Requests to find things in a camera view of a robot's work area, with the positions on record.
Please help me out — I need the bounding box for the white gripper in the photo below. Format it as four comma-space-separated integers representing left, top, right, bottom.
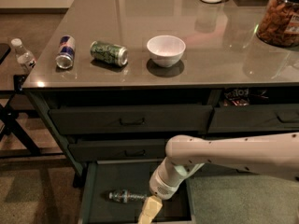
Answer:
138, 158, 204, 224

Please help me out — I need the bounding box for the clear plastic water bottle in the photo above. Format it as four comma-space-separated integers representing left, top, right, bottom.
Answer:
108, 189, 147, 203

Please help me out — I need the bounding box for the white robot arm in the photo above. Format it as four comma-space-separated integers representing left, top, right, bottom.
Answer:
138, 133, 299, 224

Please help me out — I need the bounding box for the open bottom left drawer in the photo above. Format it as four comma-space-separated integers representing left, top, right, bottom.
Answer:
78, 161, 196, 224

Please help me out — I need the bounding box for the middle left drawer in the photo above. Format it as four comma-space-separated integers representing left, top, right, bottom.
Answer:
67, 138, 167, 162

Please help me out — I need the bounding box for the top left drawer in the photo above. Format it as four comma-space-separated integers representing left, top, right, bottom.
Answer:
49, 105, 212, 134

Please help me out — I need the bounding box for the snack bag in drawer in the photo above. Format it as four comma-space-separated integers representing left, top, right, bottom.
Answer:
223, 88, 249, 106

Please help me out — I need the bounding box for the top right drawer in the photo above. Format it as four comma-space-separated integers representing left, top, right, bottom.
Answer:
208, 104, 299, 133

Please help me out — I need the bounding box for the small bottle on side table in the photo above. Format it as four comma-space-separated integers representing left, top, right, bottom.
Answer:
11, 38, 36, 74

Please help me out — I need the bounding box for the green soda can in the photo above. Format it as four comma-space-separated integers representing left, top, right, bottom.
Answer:
90, 41, 128, 67

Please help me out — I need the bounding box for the white bowl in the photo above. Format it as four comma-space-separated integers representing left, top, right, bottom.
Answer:
147, 35, 186, 67

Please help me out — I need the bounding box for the blue silver energy drink can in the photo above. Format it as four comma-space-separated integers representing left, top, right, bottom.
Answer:
55, 35, 76, 69

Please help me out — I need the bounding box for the dark side table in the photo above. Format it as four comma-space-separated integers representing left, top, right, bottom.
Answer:
0, 42, 64, 159

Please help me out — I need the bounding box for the clear jar of snacks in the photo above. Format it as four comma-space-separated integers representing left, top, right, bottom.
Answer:
256, 0, 299, 48

